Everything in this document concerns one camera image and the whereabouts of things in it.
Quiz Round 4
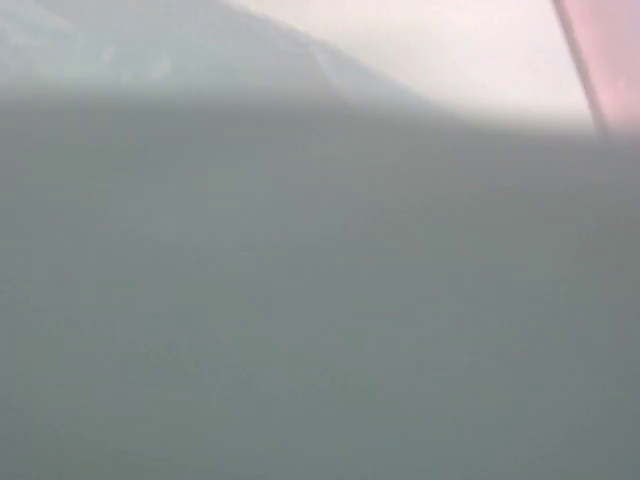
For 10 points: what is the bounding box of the light blue plastic bag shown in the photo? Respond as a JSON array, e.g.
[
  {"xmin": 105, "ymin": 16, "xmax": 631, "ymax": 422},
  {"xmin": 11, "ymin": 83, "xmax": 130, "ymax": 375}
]
[{"xmin": 1, "ymin": 1, "xmax": 639, "ymax": 479}]

